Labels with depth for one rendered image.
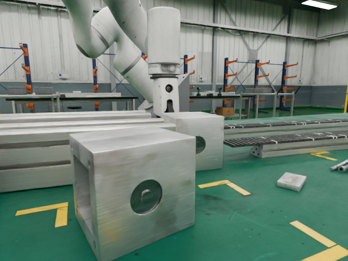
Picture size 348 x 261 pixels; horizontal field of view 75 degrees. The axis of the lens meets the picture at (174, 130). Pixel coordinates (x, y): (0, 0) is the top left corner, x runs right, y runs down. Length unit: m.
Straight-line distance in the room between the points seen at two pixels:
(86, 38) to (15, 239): 0.80
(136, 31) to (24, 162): 0.46
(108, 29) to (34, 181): 0.75
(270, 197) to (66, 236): 0.25
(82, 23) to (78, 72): 7.16
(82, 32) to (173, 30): 0.47
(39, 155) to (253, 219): 0.29
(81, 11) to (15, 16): 7.54
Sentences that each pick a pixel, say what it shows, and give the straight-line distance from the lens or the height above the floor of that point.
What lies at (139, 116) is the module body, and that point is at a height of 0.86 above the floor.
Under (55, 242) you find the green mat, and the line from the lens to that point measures 0.26.
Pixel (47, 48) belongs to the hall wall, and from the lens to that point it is 8.20.
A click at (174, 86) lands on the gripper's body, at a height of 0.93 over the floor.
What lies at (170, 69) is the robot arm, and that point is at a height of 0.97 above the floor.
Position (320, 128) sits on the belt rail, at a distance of 0.92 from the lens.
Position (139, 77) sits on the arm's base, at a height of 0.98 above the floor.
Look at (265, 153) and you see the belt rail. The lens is 0.51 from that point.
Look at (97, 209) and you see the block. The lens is 0.19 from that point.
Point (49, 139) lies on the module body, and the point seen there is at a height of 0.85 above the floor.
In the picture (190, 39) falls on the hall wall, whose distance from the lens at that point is 9.29.
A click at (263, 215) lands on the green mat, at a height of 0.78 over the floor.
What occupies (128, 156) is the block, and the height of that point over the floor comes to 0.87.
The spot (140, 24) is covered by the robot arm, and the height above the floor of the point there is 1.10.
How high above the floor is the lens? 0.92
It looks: 10 degrees down
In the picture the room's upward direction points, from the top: straight up
